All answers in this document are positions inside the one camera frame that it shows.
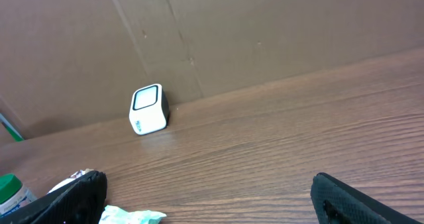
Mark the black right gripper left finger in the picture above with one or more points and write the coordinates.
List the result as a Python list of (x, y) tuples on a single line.
[(80, 201)]

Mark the brown clear snack bag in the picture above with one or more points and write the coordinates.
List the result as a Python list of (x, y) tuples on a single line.
[(71, 178)]

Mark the green round lid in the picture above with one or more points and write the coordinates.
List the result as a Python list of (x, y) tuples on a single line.
[(14, 194)]

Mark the white barcode scanner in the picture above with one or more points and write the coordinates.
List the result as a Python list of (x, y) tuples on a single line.
[(149, 111)]

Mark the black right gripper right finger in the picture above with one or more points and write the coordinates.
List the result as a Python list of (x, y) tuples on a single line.
[(338, 203)]

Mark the teal tissue pack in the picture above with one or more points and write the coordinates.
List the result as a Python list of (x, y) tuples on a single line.
[(116, 215)]

